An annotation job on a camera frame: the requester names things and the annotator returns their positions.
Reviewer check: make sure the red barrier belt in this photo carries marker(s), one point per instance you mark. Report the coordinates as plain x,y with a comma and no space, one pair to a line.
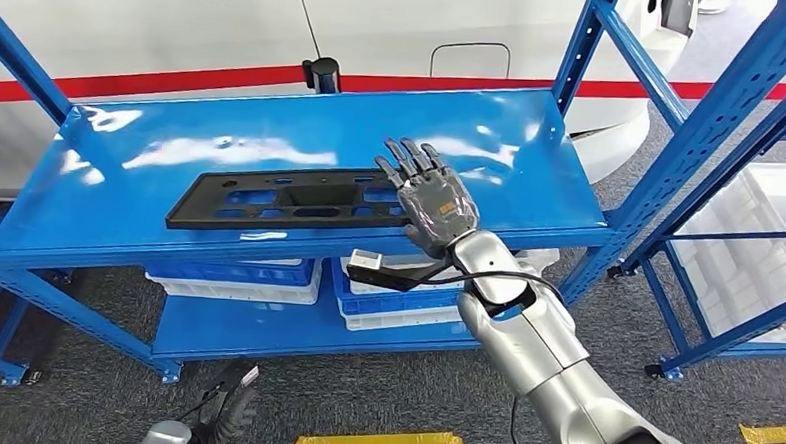
174,78

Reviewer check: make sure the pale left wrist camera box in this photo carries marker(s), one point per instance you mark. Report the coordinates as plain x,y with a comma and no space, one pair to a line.
250,374

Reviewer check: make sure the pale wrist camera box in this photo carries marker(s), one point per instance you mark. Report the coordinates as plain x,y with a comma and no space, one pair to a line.
250,374
365,259

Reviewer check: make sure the white car body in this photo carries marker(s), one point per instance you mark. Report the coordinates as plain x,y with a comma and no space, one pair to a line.
176,32

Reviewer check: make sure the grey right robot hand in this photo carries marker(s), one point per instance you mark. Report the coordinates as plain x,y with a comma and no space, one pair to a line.
440,209

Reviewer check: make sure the black stanchion post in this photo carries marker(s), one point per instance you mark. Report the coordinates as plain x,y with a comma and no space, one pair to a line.
323,75

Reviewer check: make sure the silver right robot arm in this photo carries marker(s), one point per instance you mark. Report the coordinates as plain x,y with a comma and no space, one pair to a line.
533,346

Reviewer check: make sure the black plastic plate bracket part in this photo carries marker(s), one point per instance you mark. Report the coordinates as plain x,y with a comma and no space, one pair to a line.
188,215

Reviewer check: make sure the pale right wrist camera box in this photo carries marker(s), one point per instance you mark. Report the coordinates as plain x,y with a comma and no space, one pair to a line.
365,259

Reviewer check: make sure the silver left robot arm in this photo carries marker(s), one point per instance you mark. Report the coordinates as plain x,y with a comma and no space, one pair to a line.
161,439

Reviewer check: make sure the black right camera bracket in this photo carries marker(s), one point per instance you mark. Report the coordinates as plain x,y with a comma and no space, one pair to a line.
390,280

